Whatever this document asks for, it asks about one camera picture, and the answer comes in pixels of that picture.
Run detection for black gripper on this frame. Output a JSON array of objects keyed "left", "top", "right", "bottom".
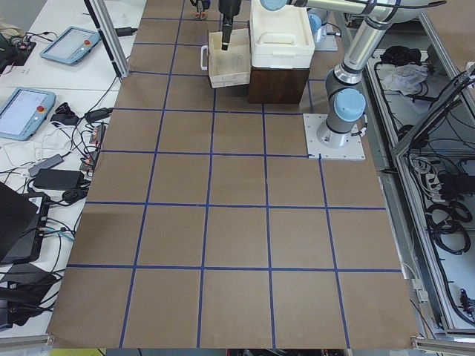
[
  {"left": 218, "top": 0, "right": 240, "bottom": 50},
  {"left": 190, "top": 0, "right": 212, "bottom": 13}
]

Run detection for grey orange scissors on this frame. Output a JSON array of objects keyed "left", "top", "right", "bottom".
[{"left": 194, "top": 12, "right": 207, "bottom": 20}]

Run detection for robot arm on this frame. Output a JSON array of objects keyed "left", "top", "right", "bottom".
[
  {"left": 190, "top": 0, "right": 328, "bottom": 42},
  {"left": 261, "top": 0, "right": 446, "bottom": 148}
]

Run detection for white plastic tray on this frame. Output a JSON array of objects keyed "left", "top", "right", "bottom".
[{"left": 249, "top": 1, "right": 315, "bottom": 69}]

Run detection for dark wooden cabinet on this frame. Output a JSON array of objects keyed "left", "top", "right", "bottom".
[{"left": 248, "top": 67, "right": 310, "bottom": 105}]

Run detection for blue teach pendant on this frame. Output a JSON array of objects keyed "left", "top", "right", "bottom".
[
  {"left": 39, "top": 26, "right": 101, "bottom": 65},
  {"left": 1, "top": 87, "right": 56, "bottom": 141}
]

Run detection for black power brick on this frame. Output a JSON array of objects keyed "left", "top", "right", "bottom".
[{"left": 33, "top": 169, "right": 85, "bottom": 191}]

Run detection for black laptop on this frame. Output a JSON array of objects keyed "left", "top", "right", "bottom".
[{"left": 1, "top": 183, "right": 50, "bottom": 265}]

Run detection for wooden drawer with white handle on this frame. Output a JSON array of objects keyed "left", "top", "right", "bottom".
[{"left": 200, "top": 28, "right": 251, "bottom": 88}]

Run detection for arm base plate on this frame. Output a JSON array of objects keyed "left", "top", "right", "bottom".
[
  {"left": 303, "top": 113, "right": 365, "bottom": 161},
  {"left": 313, "top": 24, "right": 338, "bottom": 52}
]

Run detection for aluminium frame post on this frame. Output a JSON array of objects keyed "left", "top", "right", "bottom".
[{"left": 84, "top": 0, "right": 130, "bottom": 80}]

